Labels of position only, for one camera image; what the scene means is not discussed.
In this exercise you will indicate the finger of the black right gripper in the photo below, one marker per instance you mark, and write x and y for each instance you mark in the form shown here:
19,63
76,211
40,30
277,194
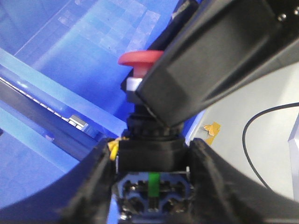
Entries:
226,45

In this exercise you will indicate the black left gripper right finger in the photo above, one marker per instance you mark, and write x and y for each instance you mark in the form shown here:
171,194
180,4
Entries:
223,195

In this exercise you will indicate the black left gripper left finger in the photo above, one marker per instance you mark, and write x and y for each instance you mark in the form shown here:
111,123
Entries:
82,196

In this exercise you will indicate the red mushroom push button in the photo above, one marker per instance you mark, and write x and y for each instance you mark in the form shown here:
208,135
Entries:
153,184

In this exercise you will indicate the yellow tape piece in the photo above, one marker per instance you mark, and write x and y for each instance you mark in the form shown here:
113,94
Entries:
212,131

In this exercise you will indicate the right blue plastic bin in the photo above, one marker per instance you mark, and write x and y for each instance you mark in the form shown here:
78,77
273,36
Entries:
64,54

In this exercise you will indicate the metal rack frame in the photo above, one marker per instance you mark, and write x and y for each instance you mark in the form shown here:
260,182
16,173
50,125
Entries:
49,124

